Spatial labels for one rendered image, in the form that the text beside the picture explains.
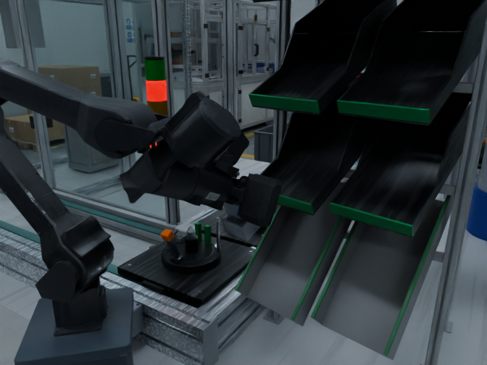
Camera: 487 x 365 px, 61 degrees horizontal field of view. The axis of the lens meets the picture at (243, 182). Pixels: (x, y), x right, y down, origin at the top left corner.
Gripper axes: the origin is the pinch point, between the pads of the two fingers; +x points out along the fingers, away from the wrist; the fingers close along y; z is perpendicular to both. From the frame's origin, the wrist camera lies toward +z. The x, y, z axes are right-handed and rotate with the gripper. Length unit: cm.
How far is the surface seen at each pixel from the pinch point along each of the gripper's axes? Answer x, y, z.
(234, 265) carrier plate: 27.0, 18.6, -17.2
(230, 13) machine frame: 83, 107, 76
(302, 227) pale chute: 23.4, 2.4, -3.7
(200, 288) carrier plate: 16.6, 17.3, -22.0
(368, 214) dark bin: 12.2, -14.2, 2.4
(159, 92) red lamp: 14, 47, 17
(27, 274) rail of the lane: 4, 63, -37
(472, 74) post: 111, 5, 63
